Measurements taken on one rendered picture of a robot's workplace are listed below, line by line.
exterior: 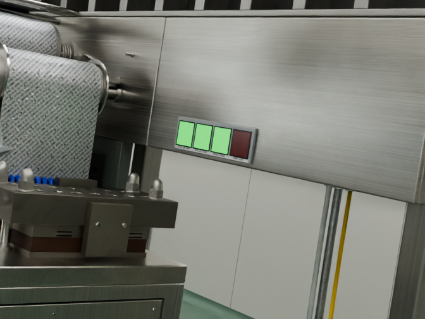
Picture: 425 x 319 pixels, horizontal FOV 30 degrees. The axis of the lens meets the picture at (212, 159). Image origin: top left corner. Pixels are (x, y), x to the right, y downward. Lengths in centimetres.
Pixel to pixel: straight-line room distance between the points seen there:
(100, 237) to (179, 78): 39
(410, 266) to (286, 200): 326
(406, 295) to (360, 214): 286
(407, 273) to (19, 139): 86
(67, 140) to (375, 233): 270
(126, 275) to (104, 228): 11
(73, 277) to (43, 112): 40
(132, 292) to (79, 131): 40
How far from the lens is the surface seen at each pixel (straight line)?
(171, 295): 175
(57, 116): 181
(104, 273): 163
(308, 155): 145
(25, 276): 155
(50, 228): 163
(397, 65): 135
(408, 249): 150
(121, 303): 168
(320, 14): 149
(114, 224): 167
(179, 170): 551
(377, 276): 429
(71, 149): 184
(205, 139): 166
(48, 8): 213
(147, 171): 213
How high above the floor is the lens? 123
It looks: 3 degrees down
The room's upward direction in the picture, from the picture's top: 9 degrees clockwise
